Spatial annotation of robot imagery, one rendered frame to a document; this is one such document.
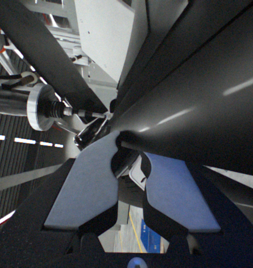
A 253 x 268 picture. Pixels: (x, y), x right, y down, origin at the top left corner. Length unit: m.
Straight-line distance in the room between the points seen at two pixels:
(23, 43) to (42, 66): 0.04
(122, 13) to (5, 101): 0.34
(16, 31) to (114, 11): 0.26
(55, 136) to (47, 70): 12.74
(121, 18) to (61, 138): 12.55
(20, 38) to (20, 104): 0.12
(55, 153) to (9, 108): 12.71
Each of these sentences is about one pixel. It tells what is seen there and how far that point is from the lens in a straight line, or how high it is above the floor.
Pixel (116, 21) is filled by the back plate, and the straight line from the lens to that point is 0.51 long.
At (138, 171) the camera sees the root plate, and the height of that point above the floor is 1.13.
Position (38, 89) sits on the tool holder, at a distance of 0.24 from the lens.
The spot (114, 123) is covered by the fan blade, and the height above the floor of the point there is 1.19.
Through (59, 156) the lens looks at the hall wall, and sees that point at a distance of 12.88.
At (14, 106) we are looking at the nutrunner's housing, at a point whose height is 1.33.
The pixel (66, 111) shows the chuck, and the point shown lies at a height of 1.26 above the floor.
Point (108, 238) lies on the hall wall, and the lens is 13.79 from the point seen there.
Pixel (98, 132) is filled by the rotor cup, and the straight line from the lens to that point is 0.28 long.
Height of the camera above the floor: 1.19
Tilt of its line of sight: 5 degrees down
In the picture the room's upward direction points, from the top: 82 degrees counter-clockwise
